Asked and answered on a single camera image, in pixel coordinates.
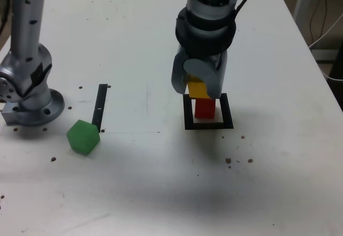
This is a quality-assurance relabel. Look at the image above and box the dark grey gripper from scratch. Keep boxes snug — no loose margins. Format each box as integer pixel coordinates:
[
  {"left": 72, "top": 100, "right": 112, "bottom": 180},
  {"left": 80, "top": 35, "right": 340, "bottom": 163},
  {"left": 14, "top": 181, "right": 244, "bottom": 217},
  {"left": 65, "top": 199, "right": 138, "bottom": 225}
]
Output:
[{"left": 171, "top": 45, "right": 229, "bottom": 98}]

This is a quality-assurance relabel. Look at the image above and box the yellow cube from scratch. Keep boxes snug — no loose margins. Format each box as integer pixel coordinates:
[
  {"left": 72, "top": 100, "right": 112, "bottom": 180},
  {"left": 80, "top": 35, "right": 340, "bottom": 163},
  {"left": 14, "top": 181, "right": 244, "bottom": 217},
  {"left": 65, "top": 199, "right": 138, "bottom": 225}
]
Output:
[{"left": 187, "top": 72, "right": 211, "bottom": 99}]

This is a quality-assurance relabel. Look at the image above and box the red cube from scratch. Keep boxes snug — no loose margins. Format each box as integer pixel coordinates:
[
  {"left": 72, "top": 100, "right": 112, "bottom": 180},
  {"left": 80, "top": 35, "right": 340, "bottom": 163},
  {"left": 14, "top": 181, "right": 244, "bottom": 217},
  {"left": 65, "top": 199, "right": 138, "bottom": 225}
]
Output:
[{"left": 195, "top": 98, "right": 216, "bottom": 119}]

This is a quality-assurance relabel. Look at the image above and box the green cube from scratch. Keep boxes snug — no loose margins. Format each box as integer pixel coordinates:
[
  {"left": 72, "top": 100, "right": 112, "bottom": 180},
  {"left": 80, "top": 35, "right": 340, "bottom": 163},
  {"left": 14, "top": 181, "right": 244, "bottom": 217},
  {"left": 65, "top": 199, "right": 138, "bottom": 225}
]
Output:
[{"left": 66, "top": 120, "right": 101, "bottom": 156}]

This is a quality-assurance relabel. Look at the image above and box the black tape square outline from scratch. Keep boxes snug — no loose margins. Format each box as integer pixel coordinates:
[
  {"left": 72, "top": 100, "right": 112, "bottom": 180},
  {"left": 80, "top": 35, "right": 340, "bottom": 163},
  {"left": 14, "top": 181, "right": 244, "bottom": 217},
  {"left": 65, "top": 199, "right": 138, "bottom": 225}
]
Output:
[{"left": 182, "top": 93, "right": 234, "bottom": 130}]

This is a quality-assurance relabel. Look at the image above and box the black tape strip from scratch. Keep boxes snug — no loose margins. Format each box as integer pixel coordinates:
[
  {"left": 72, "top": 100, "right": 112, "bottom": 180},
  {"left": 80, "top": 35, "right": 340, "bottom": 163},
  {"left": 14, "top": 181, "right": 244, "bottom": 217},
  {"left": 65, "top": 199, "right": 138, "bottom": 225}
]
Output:
[{"left": 92, "top": 84, "right": 108, "bottom": 134}]

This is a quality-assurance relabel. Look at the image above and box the grey box on floor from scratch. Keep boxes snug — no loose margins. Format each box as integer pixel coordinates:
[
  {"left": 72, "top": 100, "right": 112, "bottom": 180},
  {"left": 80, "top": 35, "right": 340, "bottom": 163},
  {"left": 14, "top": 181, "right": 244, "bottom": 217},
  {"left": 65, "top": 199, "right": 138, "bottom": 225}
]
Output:
[{"left": 310, "top": 48, "right": 339, "bottom": 64}]

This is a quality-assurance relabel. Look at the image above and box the white cable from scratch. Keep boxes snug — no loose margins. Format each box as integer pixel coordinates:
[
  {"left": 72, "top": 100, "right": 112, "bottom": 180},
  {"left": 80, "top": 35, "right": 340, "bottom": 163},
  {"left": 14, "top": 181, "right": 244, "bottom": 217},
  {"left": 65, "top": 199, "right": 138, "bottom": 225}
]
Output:
[
  {"left": 320, "top": 62, "right": 343, "bottom": 82},
  {"left": 308, "top": 13, "right": 343, "bottom": 49}
]

